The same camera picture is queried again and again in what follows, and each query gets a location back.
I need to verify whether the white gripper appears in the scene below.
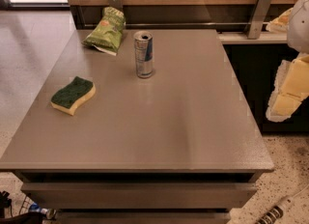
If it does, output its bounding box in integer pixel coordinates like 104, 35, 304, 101
266, 0, 309, 123

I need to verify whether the green and yellow sponge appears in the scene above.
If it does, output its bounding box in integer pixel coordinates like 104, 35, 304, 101
50, 76, 96, 116

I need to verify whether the grey drawer cabinet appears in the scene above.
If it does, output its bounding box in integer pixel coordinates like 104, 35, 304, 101
1, 30, 273, 224

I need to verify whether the silver energy drink can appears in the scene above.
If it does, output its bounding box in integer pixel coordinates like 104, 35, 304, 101
133, 31, 154, 78

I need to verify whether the white power strip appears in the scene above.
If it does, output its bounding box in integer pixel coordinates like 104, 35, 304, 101
255, 196, 294, 224

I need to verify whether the green chip bag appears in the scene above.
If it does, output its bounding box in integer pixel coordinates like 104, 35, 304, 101
82, 7, 126, 56

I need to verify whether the black object with bottle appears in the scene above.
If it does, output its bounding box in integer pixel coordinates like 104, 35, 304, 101
0, 191, 57, 224

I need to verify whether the right metal bracket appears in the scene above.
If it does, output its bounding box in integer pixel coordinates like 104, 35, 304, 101
246, 0, 272, 40

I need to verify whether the metal bracket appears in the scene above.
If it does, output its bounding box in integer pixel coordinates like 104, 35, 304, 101
108, 0, 123, 11
246, 0, 272, 40

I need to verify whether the metal rail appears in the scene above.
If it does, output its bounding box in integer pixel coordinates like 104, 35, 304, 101
124, 21, 269, 29

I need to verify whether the left metal bracket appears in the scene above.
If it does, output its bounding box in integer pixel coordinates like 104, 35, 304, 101
108, 0, 123, 11

